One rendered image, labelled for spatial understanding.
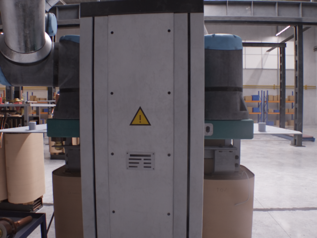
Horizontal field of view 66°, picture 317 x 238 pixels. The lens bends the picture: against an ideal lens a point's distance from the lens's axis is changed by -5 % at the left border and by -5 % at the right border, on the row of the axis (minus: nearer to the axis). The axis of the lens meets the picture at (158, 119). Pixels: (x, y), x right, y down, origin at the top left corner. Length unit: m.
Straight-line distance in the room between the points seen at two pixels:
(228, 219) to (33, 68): 1.29
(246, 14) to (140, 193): 9.75
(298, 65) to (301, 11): 1.97
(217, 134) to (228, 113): 0.07
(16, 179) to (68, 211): 2.20
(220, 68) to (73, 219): 1.28
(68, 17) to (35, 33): 9.93
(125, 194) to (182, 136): 0.22
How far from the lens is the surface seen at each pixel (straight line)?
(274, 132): 1.45
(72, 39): 0.88
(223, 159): 1.54
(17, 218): 1.65
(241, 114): 0.80
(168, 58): 0.69
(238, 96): 0.81
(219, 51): 0.81
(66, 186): 1.66
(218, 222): 1.62
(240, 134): 0.80
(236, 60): 0.82
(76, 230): 1.74
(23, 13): 0.70
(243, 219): 1.66
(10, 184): 3.93
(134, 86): 0.69
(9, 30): 0.76
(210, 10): 10.04
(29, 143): 3.77
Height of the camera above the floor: 1.49
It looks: 2 degrees down
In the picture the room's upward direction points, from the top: straight up
